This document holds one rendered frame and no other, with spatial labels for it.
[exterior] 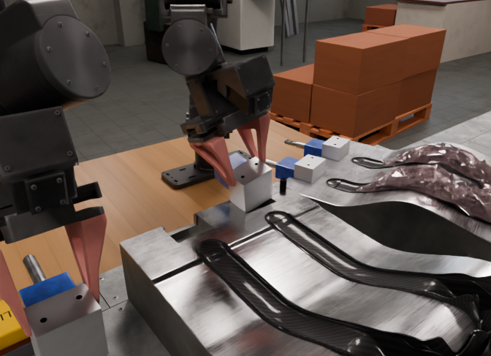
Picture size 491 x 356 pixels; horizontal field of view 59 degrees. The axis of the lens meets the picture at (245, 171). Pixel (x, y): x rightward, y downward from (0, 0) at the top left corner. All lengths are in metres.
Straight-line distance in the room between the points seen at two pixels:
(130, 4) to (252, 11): 1.82
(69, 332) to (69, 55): 0.21
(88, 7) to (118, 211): 6.04
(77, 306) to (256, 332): 0.16
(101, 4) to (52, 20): 6.50
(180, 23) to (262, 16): 5.49
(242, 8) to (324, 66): 2.97
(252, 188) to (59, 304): 0.29
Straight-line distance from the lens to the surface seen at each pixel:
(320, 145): 0.86
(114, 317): 0.59
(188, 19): 0.47
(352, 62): 2.78
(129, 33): 6.72
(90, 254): 0.37
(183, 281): 0.49
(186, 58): 0.47
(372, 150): 0.90
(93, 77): 0.32
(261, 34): 5.98
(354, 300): 0.46
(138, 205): 0.81
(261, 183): 0.58
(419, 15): 5.96
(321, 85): 2.96
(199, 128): 0.53
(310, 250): 0.55
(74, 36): 0.33
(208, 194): 0.82
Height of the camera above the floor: 1.21
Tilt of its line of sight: 27 degrees down
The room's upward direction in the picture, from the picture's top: straight up
